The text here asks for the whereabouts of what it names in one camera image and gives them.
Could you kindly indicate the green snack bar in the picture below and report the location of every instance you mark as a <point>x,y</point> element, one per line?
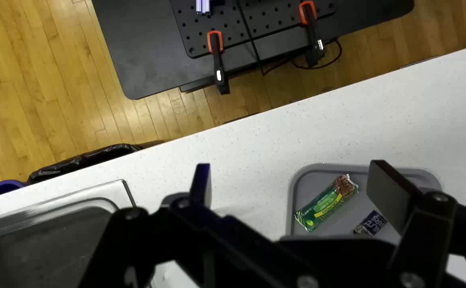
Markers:
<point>326,203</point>

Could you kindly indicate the black orange bar clamp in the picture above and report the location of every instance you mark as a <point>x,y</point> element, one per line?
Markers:
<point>217,53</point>
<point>310,21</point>

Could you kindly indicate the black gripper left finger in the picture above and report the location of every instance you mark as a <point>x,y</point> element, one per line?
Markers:
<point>203,184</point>

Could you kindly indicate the black perforated mounting board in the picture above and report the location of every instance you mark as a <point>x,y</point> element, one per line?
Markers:
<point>233,26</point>

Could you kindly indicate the black trash bag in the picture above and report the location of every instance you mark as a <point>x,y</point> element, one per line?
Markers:
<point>83,160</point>

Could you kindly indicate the grey plastic tray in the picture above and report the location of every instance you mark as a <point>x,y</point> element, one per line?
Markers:
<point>313,186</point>

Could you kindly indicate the blue snack bar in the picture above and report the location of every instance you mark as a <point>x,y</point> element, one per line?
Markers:
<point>372,222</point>

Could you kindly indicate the small white purple object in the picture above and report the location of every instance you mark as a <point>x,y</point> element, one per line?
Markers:
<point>203,5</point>

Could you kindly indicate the stainless steel sink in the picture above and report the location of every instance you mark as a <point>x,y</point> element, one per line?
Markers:
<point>35,240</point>

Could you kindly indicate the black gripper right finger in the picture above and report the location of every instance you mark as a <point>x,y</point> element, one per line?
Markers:
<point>403,202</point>

